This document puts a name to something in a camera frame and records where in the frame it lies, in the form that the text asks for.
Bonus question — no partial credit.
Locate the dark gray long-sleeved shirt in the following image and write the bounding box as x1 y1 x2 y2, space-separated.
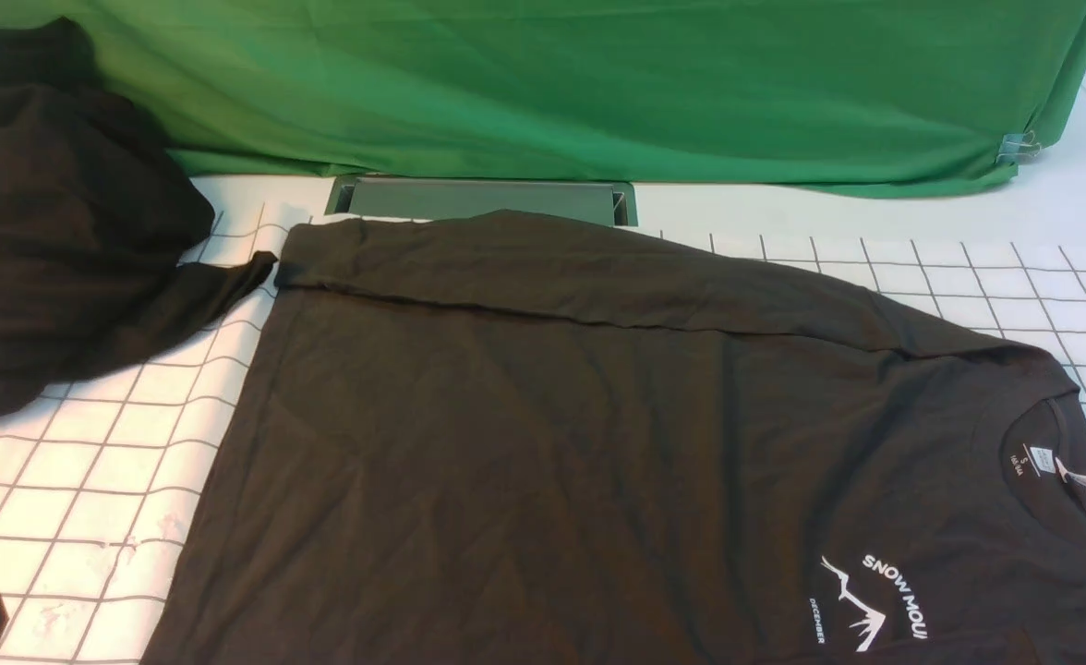
142 211 1086 664

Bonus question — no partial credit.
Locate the gray metal tray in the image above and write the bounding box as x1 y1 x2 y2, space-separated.
325 175 637 227

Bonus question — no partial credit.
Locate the green backdrop cloth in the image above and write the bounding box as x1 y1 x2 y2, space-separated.
0 1 1086 199

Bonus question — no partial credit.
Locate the pile of black clothes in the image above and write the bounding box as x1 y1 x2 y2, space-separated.
0 18 276 417

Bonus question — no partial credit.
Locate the metal binder clip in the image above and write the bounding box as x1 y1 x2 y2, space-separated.
995 130 1043 165

